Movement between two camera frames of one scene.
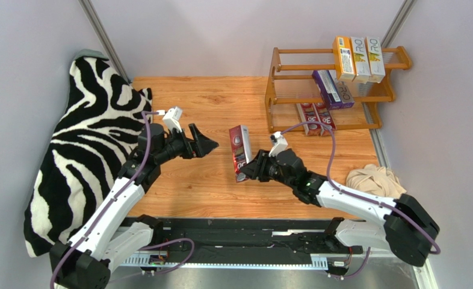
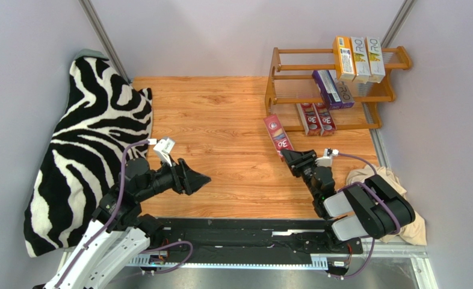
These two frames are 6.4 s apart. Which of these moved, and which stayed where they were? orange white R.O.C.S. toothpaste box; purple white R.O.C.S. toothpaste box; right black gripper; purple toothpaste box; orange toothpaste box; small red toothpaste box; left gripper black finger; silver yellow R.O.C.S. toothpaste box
Moved: small red toothpaste box; right black gripper; left gripper black finger
Stayed: purple white R.O.C.S. toothpaste box; silver yellow R.O.C.S. toothpaste box; orange white R.O.C.S. toothpaste box; purple toothpaste box; orange toothpaste box
